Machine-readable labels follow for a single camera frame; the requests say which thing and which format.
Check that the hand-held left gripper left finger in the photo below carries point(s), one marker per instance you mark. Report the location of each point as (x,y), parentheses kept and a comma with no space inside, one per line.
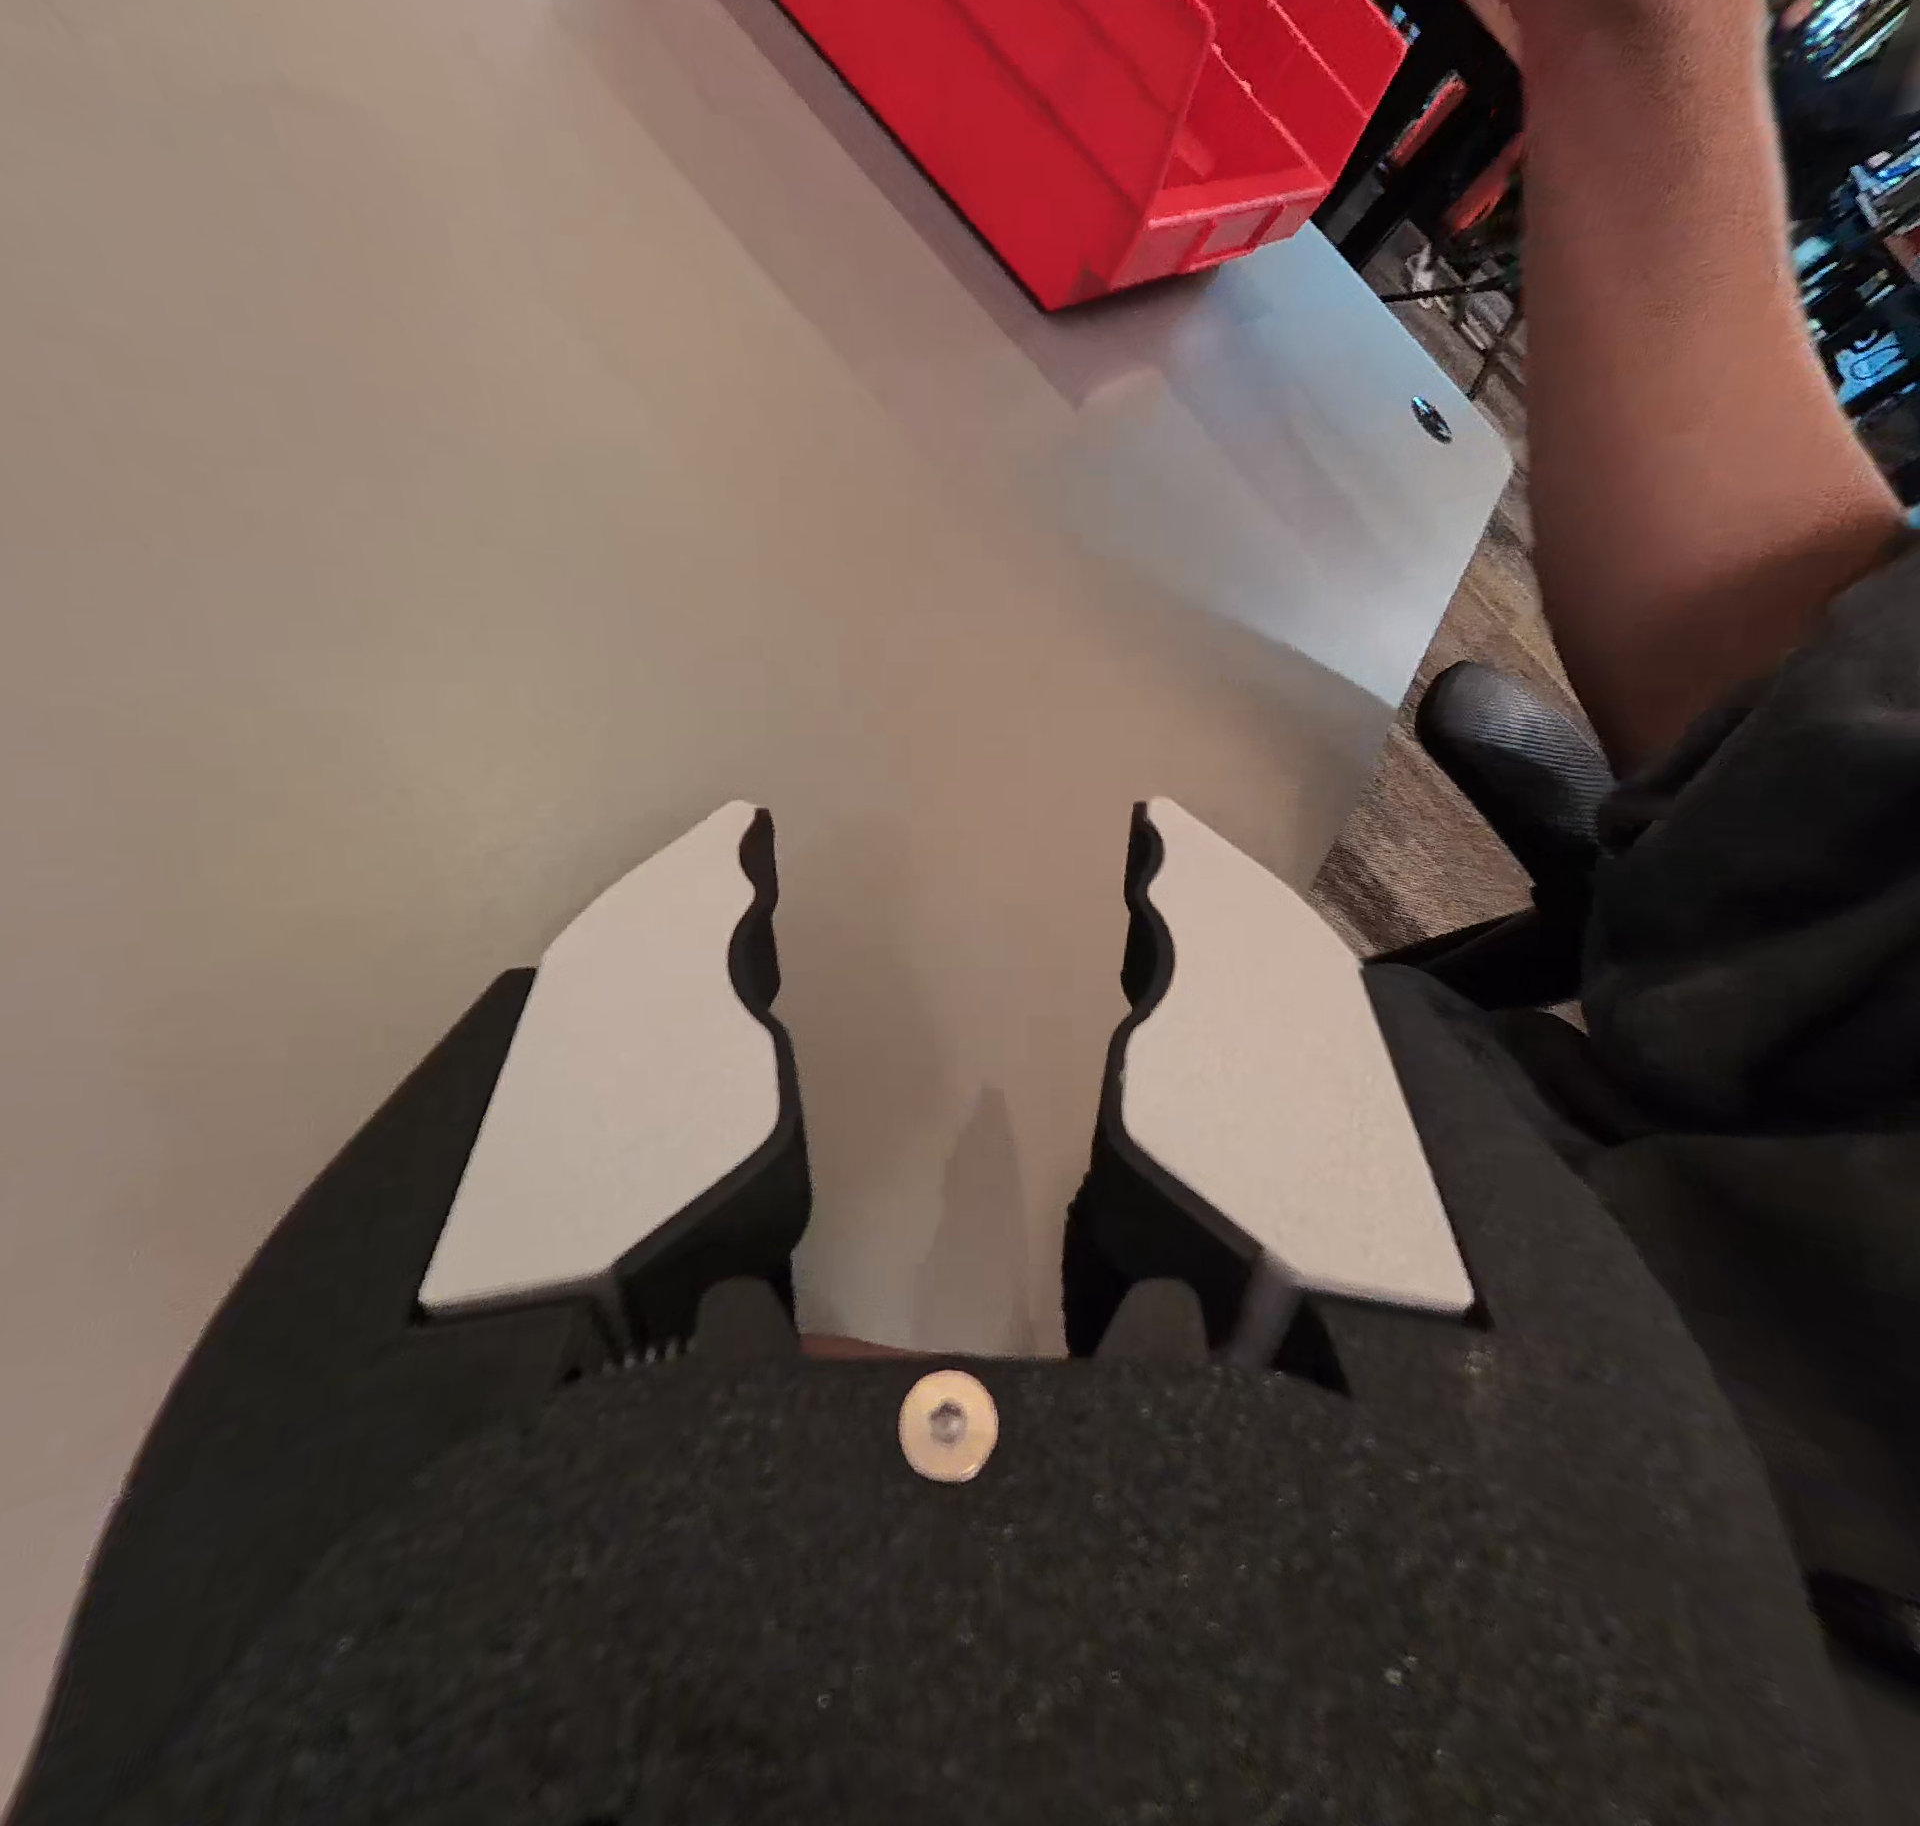
(616,1107)

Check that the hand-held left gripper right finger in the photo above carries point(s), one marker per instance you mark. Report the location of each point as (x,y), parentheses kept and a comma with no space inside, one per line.
(1290,1107)

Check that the red plastic bin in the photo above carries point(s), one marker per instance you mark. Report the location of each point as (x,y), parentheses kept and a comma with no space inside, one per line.
(1021,55)

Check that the person's right forearm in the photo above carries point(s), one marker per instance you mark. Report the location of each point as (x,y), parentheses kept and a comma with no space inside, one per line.
(1681,357)

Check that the person's black chair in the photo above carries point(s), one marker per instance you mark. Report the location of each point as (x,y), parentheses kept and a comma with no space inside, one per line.
(1516,761)

